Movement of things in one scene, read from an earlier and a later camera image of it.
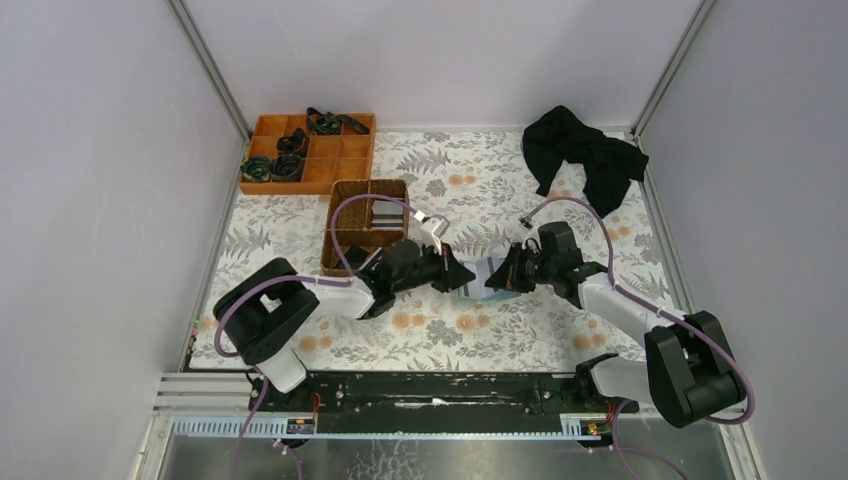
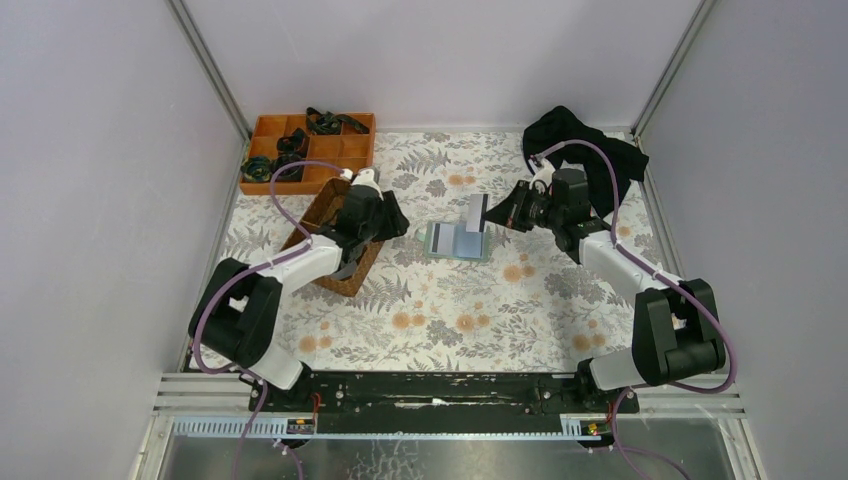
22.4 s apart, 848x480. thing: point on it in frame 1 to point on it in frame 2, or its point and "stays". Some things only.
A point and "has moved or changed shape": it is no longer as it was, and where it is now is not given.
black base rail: (438, 403) stays
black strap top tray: (329, 123) stays
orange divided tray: (330, 157) stays
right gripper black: (512, 269) to (520, 211)
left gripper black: (442, 267) to (389, 216)
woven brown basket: (363, 225) has moved or changed shape
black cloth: (556, 136) stays
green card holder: (483, 269) to (452, 241)
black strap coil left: (256, 169) stays
